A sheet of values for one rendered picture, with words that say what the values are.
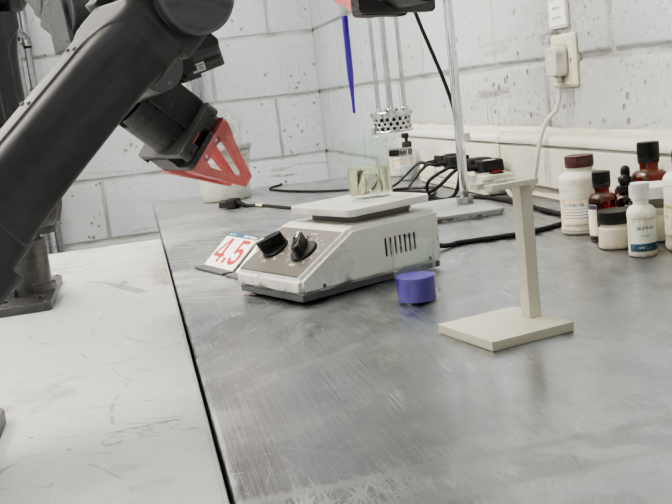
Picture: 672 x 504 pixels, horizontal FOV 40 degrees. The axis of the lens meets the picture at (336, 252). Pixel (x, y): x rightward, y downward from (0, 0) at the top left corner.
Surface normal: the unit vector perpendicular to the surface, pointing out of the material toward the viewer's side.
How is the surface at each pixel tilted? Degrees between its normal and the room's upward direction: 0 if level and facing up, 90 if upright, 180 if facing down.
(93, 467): 0
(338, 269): 90
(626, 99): 90
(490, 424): 0
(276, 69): 90
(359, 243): 90
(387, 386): 0
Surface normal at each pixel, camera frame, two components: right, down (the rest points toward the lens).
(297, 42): 0.22, 0.14
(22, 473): -0.11, -0.98
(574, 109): -0.97, 0.15
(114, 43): 0.52, 0.17
